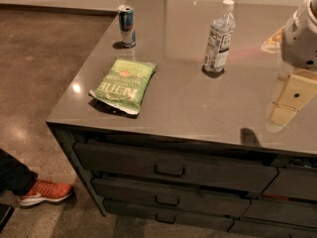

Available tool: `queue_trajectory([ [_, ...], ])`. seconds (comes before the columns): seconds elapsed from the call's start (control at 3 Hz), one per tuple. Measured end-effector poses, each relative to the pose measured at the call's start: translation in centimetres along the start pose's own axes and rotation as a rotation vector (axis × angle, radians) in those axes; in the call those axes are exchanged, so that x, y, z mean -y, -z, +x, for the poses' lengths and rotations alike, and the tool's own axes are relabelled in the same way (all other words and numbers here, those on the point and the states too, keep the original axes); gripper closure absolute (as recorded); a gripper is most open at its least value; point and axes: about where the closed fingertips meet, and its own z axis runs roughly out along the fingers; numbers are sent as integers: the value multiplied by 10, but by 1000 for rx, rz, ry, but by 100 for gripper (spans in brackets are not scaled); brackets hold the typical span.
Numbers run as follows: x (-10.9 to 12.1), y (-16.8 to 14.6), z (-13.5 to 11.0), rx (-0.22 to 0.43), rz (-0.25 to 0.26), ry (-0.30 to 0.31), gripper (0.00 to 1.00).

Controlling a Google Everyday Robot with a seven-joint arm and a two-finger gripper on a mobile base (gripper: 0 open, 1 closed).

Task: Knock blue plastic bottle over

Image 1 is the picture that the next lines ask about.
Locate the black trouser leg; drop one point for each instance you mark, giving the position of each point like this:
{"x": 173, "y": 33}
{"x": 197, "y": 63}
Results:
{"x": 14, "y": 175}

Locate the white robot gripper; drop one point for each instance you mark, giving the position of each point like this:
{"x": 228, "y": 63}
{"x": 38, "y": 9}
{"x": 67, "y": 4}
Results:
{"x": 299, "y": 42}

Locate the bottom left grey drawer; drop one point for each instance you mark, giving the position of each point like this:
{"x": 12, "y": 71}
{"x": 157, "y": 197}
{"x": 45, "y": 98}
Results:
{"x": 169, "y": 216}

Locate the black object floor corner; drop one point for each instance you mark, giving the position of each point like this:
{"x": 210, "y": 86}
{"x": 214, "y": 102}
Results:
{"x": 6, "y": 212}

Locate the green kettle chips bag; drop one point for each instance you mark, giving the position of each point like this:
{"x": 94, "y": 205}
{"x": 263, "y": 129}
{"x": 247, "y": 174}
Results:
{"x": 125, "y": 84}

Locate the bottom right grey drawer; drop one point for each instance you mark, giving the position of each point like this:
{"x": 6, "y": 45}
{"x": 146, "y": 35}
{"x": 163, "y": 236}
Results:
{"x": 263, "y": 230}

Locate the top left grey drawer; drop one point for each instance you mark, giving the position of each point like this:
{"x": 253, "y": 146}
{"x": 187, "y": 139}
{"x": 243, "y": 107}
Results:
{"x": 175, "y": 166}

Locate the middle left grey drawer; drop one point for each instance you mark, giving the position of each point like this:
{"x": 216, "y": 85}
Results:
{"x": 170, "y": 196}

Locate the clear plastic water bottle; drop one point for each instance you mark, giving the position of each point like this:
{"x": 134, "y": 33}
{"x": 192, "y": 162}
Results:
{"x": 219, "y": 40}

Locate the orange sneaker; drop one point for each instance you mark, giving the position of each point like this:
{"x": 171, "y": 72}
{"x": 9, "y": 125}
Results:
{"x": 44, "y": 190}

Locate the top right grey drawer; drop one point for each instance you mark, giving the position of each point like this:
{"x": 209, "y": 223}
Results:
{"x": 295, "y": 183}

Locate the grey drawer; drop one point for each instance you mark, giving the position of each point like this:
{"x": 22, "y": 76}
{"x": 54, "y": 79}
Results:
{"x": 175, "y": 166}
{"x": 263, "y": 230}
{"x": 169, "y": 216}
{"x": 170, "y": 196}
{"x": 295, "y": 183}
{"x": 283, "y": 212}

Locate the middle right grey drawer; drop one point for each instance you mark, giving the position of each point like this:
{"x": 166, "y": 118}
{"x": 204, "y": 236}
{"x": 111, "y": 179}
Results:
{"x": 283, "y": 212}

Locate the blue silver energy drink can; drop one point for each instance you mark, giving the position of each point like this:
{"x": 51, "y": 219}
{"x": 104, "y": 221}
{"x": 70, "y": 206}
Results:
{"x": 127, "y": 25}

